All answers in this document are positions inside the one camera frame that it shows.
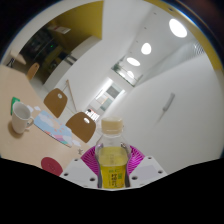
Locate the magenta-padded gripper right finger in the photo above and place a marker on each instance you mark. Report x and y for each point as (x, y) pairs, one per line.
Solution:
(146, 170)

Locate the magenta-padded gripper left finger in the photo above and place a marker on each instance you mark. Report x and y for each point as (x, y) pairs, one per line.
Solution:
(78, 171)

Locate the clear bottle with yellow drink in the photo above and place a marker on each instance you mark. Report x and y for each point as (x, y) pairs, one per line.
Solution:
(113, 166)

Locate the small star-shaped sticker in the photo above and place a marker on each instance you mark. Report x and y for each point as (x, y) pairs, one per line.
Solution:
(80, 151)

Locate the flat round red coaster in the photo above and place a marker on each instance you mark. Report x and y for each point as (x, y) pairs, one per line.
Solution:
(50, 165)

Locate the small white paper sticker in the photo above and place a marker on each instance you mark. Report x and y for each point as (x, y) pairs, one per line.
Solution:
(37, 108)
(76, 143)
(30, 108)

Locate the wooden chair with round hole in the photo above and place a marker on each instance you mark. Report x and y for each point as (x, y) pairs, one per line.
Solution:
(55, 105)
(80, 128)

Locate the pastel printed flat mat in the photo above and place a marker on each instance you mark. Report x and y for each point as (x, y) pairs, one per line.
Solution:
(53, 128)

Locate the white ceramic mug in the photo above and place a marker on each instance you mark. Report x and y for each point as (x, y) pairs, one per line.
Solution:
(20, 121)

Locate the wooden stair handrail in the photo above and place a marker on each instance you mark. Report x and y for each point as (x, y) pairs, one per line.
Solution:
(70, 95)

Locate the small wooden chair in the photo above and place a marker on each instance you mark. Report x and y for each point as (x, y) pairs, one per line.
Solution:
(32, 70)

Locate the small wooden side table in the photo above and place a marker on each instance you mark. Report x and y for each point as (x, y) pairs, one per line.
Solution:
(18, 56)

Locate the white hanging sign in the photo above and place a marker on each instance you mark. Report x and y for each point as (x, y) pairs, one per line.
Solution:
(63, 30)

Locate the group of oval ceiling lights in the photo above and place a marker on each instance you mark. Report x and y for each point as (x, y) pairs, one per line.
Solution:
(177, 28)

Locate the grey wall lamp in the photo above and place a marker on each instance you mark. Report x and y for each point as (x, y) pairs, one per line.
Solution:
(169, 101)

